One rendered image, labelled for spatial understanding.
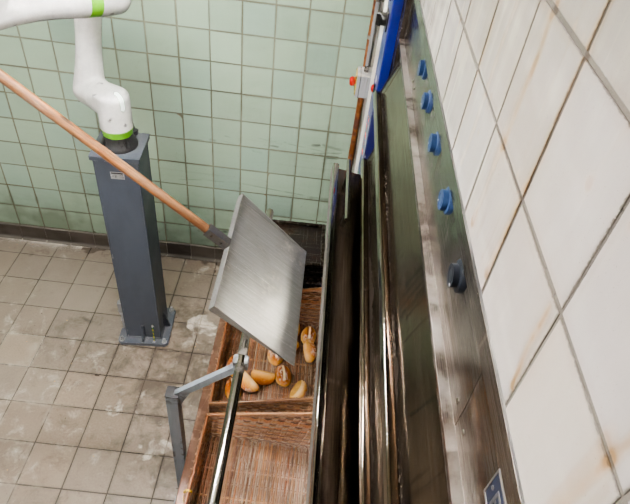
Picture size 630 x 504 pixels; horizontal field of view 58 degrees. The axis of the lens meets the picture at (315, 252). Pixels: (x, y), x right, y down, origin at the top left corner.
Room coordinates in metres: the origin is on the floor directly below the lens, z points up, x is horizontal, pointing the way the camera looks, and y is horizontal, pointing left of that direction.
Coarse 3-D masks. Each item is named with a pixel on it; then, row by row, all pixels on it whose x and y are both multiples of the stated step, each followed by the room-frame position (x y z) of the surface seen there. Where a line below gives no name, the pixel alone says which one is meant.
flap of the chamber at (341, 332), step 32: (352, 192) 1.59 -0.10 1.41; (352, 224) 1.42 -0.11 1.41; (352, 256) 1.27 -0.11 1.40; (352, 288) 1.14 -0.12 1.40; (320, 320) 1.00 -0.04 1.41; (352, 320) 1.02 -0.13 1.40; (352, 352) 0.91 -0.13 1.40; (352, 384) 0.81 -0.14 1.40; (352, 416) 0.73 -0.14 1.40; (352, 448) 0.65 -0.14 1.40; (352, 480) 0.57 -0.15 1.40
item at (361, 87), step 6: (360, 66) 2.36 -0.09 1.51; (360, 72) 2.31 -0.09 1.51; (360, 78) 2.27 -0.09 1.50; (366, 78) 2.27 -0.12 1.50; (360, 84) 2.27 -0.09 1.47; (366, 84) 2.27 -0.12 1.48; (354, 90) 2.29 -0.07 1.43; (360, 90) 2.27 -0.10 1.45; (366, 90) 2.27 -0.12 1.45; (360, 96) 2.27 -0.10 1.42; (366, 96) 2.27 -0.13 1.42
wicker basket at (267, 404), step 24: (312, 288) 1.67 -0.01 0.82; (312, 312) 1.67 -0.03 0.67; (240, 336) 1.55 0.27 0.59; (264, 360) 1.44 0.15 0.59; (216, 384) 1.23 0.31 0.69; (312, 384) 1.35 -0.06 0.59; (216, 408) 1.12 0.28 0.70; (240, 408) 1.12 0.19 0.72; (264, 408) 1.12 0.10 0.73; (288, 408) 1.13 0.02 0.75; (312, 408) 1.13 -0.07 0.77
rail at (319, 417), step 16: (336, 176) 1.63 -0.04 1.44; (336, 192) 1.54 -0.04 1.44; (336, 208) 1.45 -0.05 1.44; (320, 352) 0.87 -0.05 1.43; (320, 368) 0.82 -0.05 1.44; (320, 384) 0.78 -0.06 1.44; (320, 400) 0.73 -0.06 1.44; (320, 416) 0.69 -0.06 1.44; (320, 432) 0.65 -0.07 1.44; (320, 448) 0.62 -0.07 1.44; (320, 464) 0.58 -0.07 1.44; (320, 480) 0.55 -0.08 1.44
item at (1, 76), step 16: (0, 80) 1.33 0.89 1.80; (32, 96) 1.34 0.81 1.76; (48, 112) 1.34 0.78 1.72; (64, 128) 1.34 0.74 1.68; (96, 144) 1.35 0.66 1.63; (112, 160) 1.34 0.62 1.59; (128, 176) 1.35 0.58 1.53; (144, 176) 1.37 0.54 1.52; (160, 192) 1.35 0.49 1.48; (176, 208) 1.35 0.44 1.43; (208, 224) 1.37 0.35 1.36
